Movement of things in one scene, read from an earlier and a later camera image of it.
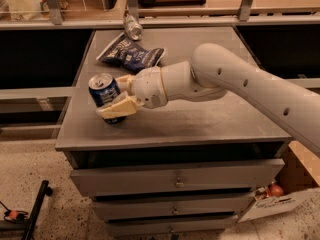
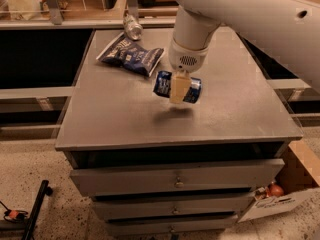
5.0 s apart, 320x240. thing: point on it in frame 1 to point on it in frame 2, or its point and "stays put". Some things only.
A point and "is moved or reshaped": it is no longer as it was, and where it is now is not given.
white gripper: [147, 85] to [184, 59]
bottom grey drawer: [207, 224] stays put
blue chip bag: [130, 54] stays put
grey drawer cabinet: [184, 168] stays put
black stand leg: [45, 189] stays put
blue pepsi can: [103, 88] is moved or reshaped
